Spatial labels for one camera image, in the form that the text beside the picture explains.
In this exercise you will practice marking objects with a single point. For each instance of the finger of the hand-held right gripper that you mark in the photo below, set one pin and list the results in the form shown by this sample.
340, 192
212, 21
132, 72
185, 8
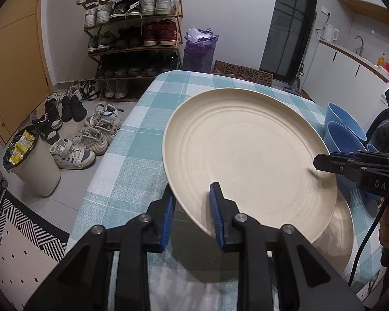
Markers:
330, 165
369, 156

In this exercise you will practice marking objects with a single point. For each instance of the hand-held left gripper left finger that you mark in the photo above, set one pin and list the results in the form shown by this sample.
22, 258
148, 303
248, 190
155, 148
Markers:
168, 220

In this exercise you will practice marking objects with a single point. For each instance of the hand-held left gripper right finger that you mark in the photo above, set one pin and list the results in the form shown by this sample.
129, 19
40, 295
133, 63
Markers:
215, 217

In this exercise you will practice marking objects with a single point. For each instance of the large cream plate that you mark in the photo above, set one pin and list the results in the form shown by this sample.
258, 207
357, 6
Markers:
340, 233

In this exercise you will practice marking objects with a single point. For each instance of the white washing machine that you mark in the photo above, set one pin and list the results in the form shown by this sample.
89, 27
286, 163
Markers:
381, 129

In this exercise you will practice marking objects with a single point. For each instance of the teal checked tablecloth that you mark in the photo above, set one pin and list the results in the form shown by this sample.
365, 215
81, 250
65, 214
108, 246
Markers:
133, 168

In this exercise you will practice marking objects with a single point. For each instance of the white kitchen base cabinet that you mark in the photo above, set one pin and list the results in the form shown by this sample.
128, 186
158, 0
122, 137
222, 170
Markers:
343, 81

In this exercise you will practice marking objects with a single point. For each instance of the stick vacuum cleaner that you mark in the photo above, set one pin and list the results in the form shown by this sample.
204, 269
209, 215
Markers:
291, 87

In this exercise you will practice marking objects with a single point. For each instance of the yellow bottle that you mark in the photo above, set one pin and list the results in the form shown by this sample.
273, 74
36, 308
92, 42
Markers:
381, 61

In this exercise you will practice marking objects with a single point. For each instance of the metal faucet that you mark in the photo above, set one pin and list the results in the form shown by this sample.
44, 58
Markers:
362, 43

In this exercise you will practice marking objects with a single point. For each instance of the scattered loose sneakers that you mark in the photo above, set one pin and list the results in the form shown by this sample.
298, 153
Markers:
71, 155

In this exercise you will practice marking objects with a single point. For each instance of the white electric kettle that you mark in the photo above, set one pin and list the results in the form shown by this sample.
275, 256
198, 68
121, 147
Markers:
330, 34

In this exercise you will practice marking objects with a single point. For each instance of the brown patterned doormat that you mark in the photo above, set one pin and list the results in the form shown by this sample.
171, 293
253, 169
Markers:
240, 71

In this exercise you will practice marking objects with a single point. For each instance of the black framed glass door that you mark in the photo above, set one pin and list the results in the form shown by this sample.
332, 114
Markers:
288, 39

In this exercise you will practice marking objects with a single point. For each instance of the white trash bin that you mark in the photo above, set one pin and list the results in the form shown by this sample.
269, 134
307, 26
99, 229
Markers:
35, 168

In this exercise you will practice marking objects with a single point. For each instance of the black and white striped rug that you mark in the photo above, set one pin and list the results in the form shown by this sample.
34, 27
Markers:
19, 233

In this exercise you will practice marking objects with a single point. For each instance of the purple plastic bag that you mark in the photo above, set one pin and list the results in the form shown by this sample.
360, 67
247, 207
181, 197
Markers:
197, 55

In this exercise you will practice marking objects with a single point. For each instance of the rows of shelved sneakers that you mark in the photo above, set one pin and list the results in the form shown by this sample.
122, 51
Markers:
158, 35

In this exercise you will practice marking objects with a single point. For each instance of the wooden shoe rack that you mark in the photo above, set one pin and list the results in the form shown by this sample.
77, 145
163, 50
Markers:
180, 22

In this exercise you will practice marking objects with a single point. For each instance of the wooden door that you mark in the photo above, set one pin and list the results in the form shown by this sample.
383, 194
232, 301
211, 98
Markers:
13, 55

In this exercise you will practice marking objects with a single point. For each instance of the wall outlet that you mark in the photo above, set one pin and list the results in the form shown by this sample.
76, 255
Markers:
325, 10

